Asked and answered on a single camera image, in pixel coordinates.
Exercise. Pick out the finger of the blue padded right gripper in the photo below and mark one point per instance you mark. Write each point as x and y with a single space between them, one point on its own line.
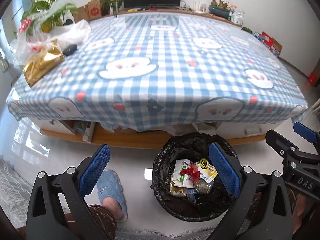
310 135

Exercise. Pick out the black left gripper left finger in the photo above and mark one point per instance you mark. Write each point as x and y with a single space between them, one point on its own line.
45 218

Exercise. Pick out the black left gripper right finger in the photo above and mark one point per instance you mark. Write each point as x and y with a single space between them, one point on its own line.
273 219

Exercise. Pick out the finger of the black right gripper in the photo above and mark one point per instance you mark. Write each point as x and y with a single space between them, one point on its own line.
279 143

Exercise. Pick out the clear bag with gold ribbons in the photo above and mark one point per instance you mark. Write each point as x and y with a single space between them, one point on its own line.
203 187

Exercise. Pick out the yellow snack packet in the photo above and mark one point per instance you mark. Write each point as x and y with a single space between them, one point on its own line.
207 171

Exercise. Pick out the red mesh net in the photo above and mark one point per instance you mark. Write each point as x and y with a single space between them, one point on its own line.
192 171

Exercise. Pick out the black lined trash bin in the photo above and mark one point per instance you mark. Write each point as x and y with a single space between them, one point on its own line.
193 146

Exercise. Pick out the grey patterned rug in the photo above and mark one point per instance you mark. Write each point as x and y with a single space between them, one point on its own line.
15 195

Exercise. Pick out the blue fuzzy slipper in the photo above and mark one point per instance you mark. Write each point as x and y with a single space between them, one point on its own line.
111 196

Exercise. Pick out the wooden table shelf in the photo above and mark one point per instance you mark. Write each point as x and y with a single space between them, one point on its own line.
145 140

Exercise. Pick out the colourful boxes on floor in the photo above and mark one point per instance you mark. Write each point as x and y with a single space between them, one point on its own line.
271 43

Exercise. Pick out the small floor potted plant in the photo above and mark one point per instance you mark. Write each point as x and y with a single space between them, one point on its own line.
247 30

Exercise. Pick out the white tissue pack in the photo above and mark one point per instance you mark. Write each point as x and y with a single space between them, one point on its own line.
238 17

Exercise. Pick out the gold foil bag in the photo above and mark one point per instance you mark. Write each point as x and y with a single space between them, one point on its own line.
42 62

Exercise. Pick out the blue bonsai planter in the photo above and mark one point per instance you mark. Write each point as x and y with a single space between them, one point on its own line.
220 8

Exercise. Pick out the blue checkered cartoon tablecloth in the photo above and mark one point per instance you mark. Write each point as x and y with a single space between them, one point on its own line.
146 71

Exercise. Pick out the black oval remote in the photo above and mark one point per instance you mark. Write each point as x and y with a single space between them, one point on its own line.
70 49

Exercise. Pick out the white plastic bag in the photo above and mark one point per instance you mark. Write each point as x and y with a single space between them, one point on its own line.
76 33

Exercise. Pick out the green leafy potted plant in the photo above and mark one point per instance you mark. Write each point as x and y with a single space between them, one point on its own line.
44 15

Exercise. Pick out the brown cardboard box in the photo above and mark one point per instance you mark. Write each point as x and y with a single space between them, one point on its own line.
81 14

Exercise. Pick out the red printed cardboard box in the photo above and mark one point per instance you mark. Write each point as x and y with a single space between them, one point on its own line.
94 9

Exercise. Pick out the tall potted plant on cabinet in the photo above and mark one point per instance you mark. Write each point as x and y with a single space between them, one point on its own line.
110 7

